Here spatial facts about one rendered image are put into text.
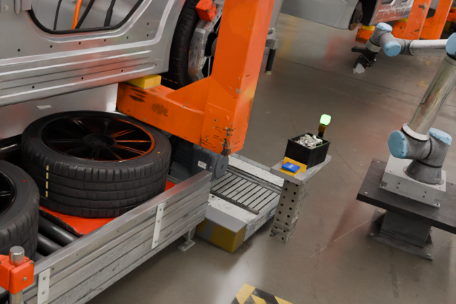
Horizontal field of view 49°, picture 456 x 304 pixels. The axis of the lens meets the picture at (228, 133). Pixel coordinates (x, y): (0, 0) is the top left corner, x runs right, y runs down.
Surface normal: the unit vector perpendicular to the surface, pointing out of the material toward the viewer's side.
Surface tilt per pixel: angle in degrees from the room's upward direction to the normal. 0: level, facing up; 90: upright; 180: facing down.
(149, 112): 90
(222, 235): 90
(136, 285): 0
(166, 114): 90
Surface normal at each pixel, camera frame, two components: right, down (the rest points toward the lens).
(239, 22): -0.50, 0.24
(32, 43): 0.84, 0.36
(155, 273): 0.18, -0.91
